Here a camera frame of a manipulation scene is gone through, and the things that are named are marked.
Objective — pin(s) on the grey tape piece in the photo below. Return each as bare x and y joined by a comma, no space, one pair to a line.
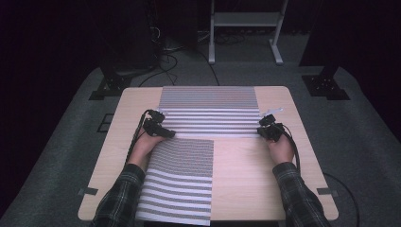
88,191
326,191

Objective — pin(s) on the white metal stand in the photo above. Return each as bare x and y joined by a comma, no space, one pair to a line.
246,19

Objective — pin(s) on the black stand base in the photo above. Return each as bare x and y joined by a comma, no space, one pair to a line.
324,85
110,86

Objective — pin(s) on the person's right hand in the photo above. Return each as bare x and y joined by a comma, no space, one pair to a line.
281,151

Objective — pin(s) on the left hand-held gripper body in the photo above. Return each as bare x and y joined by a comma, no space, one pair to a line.
153,123

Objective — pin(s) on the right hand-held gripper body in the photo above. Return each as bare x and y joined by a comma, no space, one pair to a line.
272,126

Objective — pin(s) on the person's left hand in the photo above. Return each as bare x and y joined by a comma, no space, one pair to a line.
145,149

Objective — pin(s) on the dark floor outlet box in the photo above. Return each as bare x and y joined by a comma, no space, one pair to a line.
105,123

